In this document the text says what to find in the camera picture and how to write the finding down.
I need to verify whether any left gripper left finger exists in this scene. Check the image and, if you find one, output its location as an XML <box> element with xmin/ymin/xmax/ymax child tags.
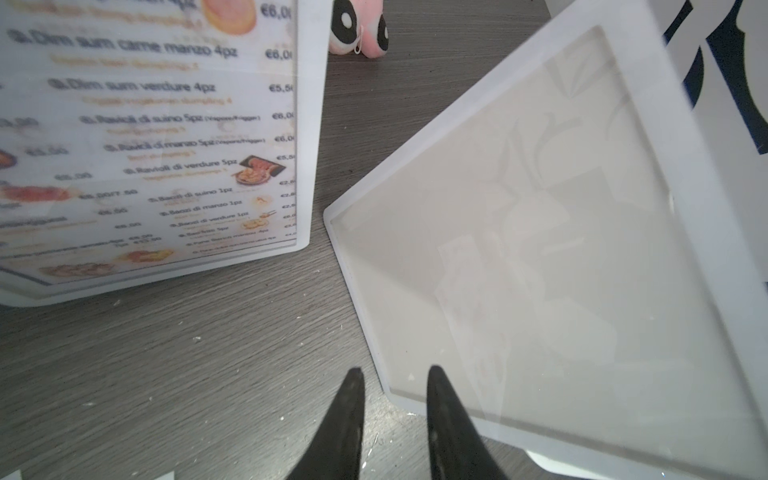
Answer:
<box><xmin>287</xmin><ymin>367</ymin><xmax>365</xmax><ymax>480</ymax></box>

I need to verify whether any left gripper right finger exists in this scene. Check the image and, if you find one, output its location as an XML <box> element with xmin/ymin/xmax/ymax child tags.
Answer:
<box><xmin>426</xmin><ymin>365</ymin><xmax>507</xmax><ymax>480</ymax></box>

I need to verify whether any dim sum menu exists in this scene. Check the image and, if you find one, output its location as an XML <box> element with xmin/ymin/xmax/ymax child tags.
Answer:
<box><xmin>0</xmin><ymin>0</ymin><xmax>299</xmax><ymax>286</ymax></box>

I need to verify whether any pink striped plush toy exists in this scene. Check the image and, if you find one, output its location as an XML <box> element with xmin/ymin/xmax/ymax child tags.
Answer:
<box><xmin>328</xmin><ymin>0</ymin><xmax>389</xmax><ymax>59</ymax></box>

